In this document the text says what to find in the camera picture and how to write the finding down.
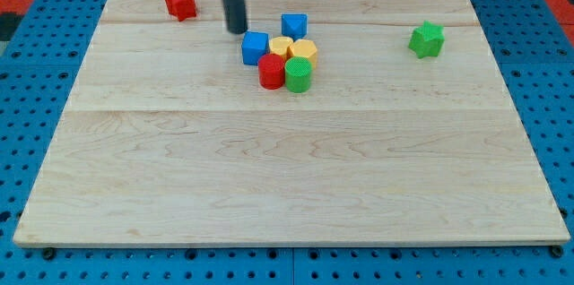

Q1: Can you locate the green cylinder block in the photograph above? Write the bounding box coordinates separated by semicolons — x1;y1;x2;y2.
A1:
285;56;312;93

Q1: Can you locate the yellow hexagon block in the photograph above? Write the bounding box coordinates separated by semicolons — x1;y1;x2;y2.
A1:
287;39;318;70

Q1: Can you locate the blue triangle block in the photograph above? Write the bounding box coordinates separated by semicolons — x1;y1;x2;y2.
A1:
281;13;308;40

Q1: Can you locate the green star block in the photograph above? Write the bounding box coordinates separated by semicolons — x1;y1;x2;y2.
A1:
408;21;445;58

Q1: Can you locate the wooden board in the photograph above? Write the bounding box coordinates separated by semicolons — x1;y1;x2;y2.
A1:
13;0;570;248

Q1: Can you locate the blue cube block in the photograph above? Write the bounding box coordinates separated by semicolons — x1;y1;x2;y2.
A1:
241;31;269;65

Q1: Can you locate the red cylinder block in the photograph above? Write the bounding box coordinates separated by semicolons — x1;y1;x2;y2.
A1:
257;54;285;90

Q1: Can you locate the blue perforated base mat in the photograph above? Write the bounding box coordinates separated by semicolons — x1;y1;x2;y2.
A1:
1;0;573;284

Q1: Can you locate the red star block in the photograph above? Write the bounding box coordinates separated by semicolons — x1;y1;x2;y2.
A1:
165;0;197;22

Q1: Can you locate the yellow pentagon block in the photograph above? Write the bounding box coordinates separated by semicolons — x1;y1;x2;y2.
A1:
268;36;293;61

